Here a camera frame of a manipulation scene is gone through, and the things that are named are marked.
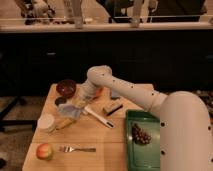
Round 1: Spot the grey towel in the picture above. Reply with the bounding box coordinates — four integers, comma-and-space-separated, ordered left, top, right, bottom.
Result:
57, 104, 82, 120

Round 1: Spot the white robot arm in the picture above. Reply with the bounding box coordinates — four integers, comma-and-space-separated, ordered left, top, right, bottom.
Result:
76, 65, 213, 171

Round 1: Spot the dark brown bowl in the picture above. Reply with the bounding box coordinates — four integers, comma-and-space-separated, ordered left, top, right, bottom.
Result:
56, 79, 76, 98

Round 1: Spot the orange-red bowl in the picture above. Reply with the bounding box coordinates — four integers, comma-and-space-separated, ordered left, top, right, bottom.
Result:
95, 87, 103, 98

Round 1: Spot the small metal cup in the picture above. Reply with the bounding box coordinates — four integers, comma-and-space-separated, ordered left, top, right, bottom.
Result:
55, 97, 67, 106

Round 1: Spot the grey blue sponge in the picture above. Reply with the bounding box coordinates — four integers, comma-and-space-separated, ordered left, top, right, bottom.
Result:
110, 91, 120, 100

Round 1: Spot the white round container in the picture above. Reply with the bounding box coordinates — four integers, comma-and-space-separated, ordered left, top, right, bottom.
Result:
37, 114, 55, 131

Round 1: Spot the metal fork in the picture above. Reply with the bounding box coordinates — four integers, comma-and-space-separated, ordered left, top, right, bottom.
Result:
59, 146, 96, 153

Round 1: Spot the red yellow apple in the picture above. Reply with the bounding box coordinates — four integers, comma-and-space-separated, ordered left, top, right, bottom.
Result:
36, 143, 53, 161

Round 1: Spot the bunch of dark grapes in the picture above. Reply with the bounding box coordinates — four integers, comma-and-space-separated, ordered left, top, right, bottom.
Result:
132, 123, 151, 145

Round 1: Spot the green plastic tray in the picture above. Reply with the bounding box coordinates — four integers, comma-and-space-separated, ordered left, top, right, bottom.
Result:
125, 110, 160, 171

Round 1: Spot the black office chair base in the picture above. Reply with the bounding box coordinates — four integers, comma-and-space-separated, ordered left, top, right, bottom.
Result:
0, 95, 38, 133

